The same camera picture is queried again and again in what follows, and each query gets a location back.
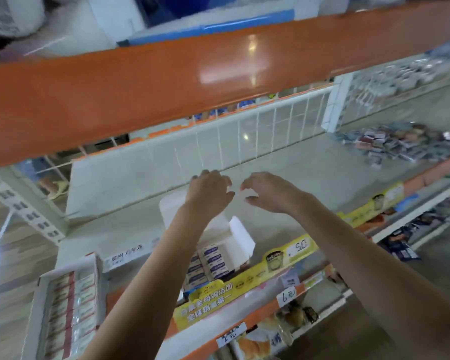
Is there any person's right hand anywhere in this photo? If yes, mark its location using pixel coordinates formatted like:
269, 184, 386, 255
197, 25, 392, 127
240, 172, 310, 218

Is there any person's left hand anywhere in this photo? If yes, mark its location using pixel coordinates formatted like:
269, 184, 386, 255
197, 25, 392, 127
180, 170, 236, 228

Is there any blue white eraser box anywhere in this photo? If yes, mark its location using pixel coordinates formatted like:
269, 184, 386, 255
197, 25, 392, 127
158, 187, 258, 296

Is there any box of pink-blue erasers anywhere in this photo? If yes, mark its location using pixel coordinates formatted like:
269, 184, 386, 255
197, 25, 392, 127
99, 236, 187, 306

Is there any pile of mixed erasers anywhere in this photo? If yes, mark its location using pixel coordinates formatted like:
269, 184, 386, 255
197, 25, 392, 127
333, 121, 450, 171

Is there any red eraser display box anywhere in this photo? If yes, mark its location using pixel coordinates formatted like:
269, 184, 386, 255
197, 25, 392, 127
21, 253, 108, 360

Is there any person's left forearm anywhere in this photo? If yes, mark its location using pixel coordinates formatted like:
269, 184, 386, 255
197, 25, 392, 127
78, 217, 211, 360

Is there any person's right forearm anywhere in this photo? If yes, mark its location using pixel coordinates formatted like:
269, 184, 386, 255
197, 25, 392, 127
292, 194, 450, 360

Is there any white orange metal shelf unit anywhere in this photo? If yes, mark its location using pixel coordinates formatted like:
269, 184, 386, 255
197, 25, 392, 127
0, 0, 450, 360

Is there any yellow price label strip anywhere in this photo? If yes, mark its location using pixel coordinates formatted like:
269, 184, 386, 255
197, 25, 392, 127
171, 181, 408, 332

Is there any orange snack packet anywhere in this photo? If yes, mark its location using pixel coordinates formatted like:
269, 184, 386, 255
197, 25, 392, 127
234, 317, 295, 360

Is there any row of dark snack packets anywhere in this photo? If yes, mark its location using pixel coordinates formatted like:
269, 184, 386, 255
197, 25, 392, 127
375, 189, 450, 264

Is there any white wire grid panel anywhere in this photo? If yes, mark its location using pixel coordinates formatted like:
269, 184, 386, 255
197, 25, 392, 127
60, 80, 342, 222

